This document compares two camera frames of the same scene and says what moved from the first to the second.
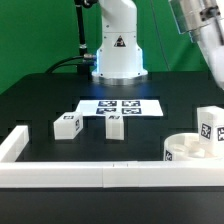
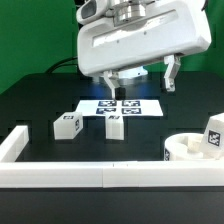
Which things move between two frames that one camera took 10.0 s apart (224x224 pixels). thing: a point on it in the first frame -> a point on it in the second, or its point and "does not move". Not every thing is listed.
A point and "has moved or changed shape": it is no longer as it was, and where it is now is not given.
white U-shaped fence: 16,173 does not move
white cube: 114,126 does not move
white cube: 211,127 has moved or changed shape
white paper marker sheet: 124,107 does not move
